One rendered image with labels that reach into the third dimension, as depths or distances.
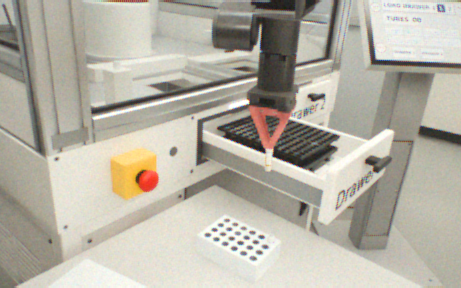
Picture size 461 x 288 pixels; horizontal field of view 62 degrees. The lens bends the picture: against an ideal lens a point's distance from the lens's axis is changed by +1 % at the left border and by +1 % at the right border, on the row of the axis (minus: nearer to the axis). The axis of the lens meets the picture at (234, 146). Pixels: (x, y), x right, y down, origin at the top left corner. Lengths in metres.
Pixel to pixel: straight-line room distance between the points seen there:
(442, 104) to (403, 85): 2.10
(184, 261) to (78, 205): 0.21
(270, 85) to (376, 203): 1.39
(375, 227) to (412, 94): 0.66
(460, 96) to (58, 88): 3.44
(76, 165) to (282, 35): 0.39
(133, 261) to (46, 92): 0.31
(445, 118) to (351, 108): 1.41
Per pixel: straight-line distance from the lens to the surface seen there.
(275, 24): 0.57
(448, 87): 3.75
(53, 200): 0.69
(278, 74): 0.57
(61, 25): 0.62
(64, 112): 0.64
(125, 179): 0.69
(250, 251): 0.66
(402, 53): 1.57
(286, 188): 0.75
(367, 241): 2.02
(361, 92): 2.52
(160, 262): 0.70
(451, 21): 1.76
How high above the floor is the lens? 1.21
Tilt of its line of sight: 24 degrees down
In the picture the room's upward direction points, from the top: 4 degrees clockwise
